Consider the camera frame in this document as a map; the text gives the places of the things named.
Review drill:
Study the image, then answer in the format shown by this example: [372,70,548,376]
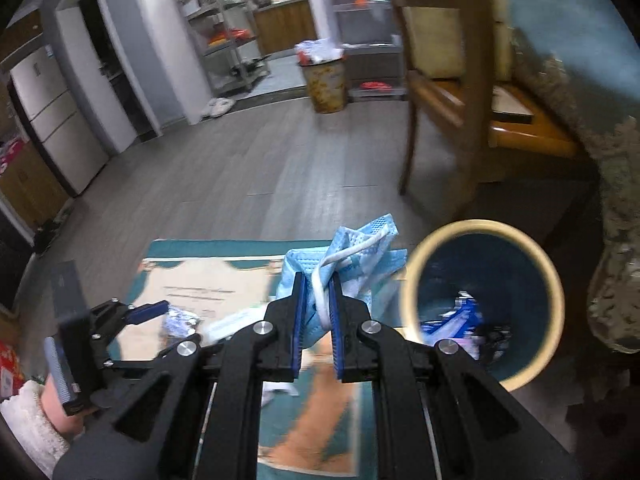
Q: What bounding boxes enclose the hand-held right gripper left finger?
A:
[52,271,307,480]

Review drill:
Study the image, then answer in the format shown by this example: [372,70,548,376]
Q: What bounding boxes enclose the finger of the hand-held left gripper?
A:
[90,299,171,342]
[102,340,173,371]

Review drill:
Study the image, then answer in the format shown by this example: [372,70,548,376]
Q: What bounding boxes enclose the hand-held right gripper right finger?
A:
[327,272,581,480]

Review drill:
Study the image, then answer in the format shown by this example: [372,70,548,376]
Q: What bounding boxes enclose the small printed foil wrapper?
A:
[159,304,201,343]

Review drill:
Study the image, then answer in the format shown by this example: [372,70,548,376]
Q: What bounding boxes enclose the blue white wet wipes pack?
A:
[422,295,483,346]

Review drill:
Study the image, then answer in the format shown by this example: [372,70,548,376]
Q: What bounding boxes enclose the blue bin with yellow rim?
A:
[401,219,566,393]

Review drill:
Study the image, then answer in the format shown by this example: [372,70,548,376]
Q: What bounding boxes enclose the black plastic bag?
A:
[475,325,512,361]

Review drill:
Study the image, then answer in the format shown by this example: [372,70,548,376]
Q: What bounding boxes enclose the person's left forearm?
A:
[0,379,71,478]

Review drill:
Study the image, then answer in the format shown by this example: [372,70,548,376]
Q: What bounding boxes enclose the floral trash bin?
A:
[300,57,348,113]

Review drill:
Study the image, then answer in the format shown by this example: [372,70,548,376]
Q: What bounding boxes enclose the person's left hand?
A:
[42,377,96,436]

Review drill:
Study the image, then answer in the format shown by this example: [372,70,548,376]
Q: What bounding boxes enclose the printed teal cushion mat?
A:
[107,239,416,480]

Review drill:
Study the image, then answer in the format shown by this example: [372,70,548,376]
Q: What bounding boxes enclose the red carton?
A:
[0,342,23,401]

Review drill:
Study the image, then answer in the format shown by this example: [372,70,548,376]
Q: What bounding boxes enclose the small white crumpled tissue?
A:
[262,382,298,406]

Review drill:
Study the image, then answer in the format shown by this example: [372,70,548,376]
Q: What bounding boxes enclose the white refrigerator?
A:
[10,47,111,196]

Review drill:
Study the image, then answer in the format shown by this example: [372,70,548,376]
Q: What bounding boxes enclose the white plastic bags of rubbish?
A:
[295,39,345,66]

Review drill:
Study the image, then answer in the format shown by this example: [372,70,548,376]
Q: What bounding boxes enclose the wooden kitchen cabinet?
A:
[252,0,318,56]

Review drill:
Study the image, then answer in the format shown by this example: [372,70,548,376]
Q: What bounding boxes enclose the grey trolley shelf rack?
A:
[327,0,406,101]

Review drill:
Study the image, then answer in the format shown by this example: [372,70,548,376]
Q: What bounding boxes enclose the metal shelf rack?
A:
[171,0,271,96]

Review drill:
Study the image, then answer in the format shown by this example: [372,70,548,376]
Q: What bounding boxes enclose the teal embroidered tablecloth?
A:
[505,0,640,353]

